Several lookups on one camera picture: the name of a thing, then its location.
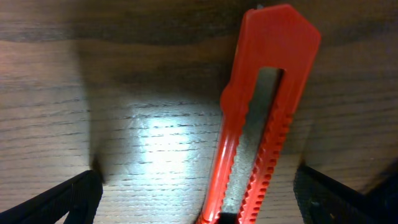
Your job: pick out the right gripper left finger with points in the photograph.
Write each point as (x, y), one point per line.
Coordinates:
(77, 198)

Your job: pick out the orange utility knife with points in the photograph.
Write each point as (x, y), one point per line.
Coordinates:
(274, 55)

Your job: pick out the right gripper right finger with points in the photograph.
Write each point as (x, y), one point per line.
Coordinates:
(323, 200)

